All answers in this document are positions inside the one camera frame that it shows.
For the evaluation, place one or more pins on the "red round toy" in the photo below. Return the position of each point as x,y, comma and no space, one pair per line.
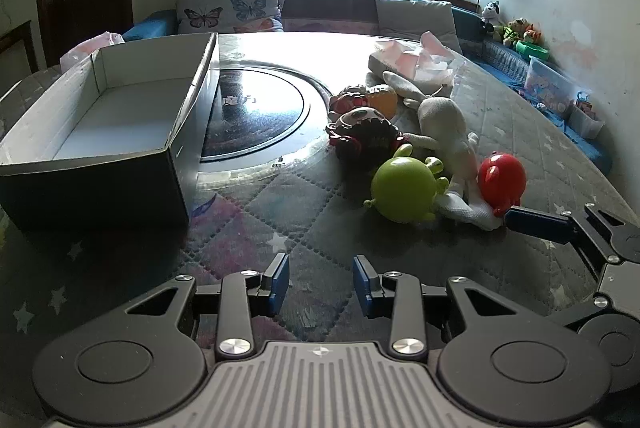
502,178

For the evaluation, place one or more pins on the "pink plastic bag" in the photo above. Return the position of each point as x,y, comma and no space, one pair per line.
95,44

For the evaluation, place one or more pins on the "mouse figure toy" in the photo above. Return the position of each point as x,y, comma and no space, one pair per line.
365,133

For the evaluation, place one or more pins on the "yellow green plush toy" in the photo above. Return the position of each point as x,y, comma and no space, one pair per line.
515,33

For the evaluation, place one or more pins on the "black white plush toy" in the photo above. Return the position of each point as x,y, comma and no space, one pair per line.
491,15

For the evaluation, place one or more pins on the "green round toy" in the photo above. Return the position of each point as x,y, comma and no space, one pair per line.
405,188

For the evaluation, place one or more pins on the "clear plastic storage box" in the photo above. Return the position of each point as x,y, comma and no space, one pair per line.
550,85

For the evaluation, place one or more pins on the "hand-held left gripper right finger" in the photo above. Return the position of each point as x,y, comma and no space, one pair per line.
361,283

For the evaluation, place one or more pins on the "blue bench sofa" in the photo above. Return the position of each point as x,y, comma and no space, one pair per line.
325,3

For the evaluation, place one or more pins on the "white knitted rabbit plush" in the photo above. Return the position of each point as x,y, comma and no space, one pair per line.
445,118

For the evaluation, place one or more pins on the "tissue pack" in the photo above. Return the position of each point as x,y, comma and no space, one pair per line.
415,60

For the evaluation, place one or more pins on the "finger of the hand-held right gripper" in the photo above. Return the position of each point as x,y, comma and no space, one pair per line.
582,310
537,223

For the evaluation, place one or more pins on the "brown red figure toy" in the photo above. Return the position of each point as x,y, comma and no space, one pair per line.
350,97

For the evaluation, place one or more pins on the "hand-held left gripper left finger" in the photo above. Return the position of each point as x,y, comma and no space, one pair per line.
280,279

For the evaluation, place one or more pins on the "small clear plastic box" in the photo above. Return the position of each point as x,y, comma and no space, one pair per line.
585,118

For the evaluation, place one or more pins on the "peanut shaped toy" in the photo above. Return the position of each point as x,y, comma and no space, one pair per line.
385,100

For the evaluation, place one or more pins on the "orange plush toy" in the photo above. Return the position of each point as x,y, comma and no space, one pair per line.
535,35

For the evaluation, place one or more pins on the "round black glass cooktop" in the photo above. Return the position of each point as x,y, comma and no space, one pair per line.
260,118

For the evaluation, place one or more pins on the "dark cardboard box white inside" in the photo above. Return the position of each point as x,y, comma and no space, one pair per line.
125,108

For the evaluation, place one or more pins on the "grey cushion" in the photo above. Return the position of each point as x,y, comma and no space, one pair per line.
420,20

